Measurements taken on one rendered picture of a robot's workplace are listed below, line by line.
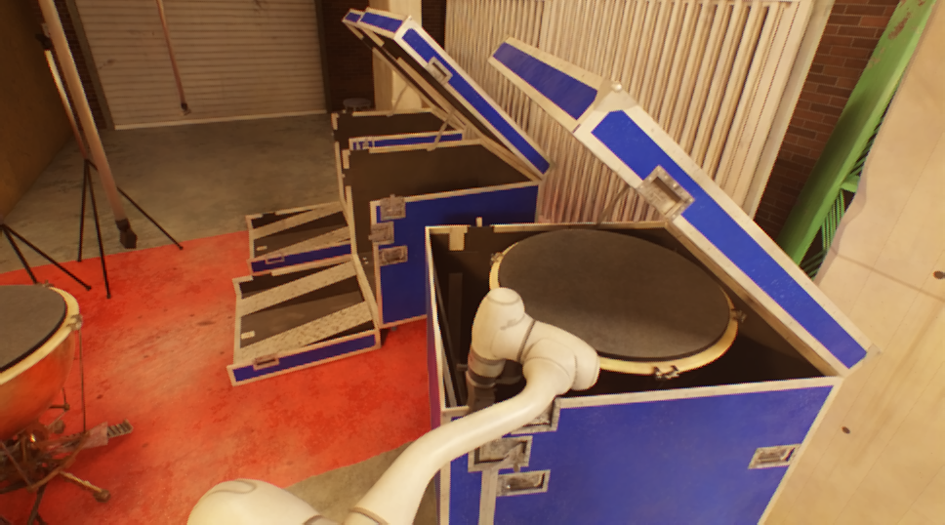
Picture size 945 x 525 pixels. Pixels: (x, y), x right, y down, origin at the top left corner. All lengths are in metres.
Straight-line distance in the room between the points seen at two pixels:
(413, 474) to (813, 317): 1.08
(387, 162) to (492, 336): 2.31
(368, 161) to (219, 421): 1.71
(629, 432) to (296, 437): 1.60
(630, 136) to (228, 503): 0.92
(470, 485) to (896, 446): 1.31
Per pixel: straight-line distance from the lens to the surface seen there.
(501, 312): 1.01
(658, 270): 1.90
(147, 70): 8.11
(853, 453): 2.09
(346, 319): 2.88
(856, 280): 1.84
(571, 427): 1.39
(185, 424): 2.77
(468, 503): 1.57
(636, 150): 0.96
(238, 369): 2.78
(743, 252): 1.22
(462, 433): 0.90
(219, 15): 8.01
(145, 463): 2.69
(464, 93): 2.31
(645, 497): 1.78
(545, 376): 0.99
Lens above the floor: 1.90
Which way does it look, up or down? 27 degrees down
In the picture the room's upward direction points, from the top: 2 degrees clockwise
